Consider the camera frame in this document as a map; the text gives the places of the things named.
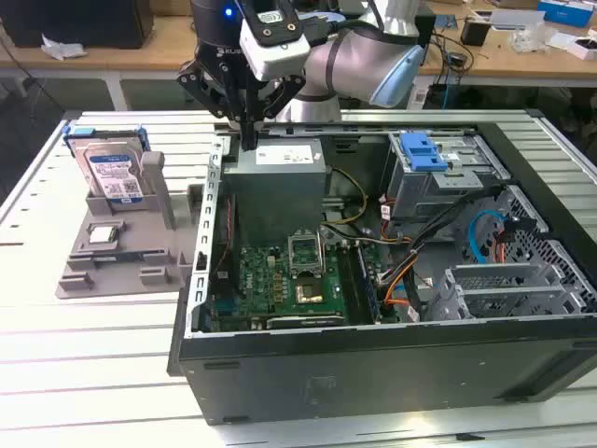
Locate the installed RAM stick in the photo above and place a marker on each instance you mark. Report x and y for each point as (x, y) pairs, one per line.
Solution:
(368, 284)

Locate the green motherboard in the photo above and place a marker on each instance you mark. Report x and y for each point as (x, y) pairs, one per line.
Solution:
(266, 266)

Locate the white printed label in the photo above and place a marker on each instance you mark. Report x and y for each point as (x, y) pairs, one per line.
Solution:
(419, 95)

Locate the white open box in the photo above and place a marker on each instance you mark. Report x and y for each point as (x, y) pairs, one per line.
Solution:
(573, 51)

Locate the black PC case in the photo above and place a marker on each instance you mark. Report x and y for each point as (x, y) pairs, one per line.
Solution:
(373, 373)

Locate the blue plastic latch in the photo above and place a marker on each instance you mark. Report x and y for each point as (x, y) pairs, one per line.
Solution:
(420, 151)

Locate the clear plastic wrapping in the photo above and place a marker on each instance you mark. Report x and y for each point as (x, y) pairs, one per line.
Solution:
(527, 39)

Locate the grey power supply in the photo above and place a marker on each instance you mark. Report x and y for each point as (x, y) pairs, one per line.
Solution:
(275, 200)

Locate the CPU socket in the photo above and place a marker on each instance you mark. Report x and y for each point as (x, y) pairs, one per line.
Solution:
(309, 291)

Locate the metal optical drive cage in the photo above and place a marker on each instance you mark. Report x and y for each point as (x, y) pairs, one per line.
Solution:
(420, 191)

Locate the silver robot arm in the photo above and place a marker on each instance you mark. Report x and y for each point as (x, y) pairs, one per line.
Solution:
(350, 60)

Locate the grey parts rack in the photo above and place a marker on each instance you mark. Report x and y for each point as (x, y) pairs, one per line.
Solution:
(130, 275)

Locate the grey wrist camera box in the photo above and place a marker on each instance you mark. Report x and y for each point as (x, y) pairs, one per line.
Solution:
(280, 51)

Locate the black RAM slot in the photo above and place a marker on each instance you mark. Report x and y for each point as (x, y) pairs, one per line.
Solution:
(353, 280)
(343, 280)

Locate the silver CPU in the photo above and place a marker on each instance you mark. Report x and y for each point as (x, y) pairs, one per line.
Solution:
(102, 234)

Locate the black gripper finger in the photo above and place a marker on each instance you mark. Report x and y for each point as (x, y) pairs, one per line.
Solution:
(282, 91)
(205, 86)

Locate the grey flat box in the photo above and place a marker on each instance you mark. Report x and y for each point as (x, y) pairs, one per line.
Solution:
(517, 18)

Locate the thin locking lever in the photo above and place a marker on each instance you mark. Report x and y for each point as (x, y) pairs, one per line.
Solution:
(323, 252)

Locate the large black box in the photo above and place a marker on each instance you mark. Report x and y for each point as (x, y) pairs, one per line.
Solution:
(70, 23)

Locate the black desktop box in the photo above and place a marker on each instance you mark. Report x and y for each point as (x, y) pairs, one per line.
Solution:
(425, 30)

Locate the blue cardboard box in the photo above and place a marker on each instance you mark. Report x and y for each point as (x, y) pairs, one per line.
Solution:
(569, 11)

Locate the metal disk bay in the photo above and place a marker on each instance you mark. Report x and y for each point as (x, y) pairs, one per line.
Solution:
(494, 280)

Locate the crumpled white paper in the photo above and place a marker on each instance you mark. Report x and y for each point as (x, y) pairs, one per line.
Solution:
(63, 46)

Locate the black graphics card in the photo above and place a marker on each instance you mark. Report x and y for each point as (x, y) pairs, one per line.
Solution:
(303, 321)

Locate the small black cube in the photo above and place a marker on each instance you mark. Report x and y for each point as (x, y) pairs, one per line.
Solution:
(476, 32)

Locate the wooden desk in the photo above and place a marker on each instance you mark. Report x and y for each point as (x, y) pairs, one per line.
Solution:
(140, 60)

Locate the hard disk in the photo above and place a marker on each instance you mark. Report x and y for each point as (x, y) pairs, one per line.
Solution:
(112, 172)

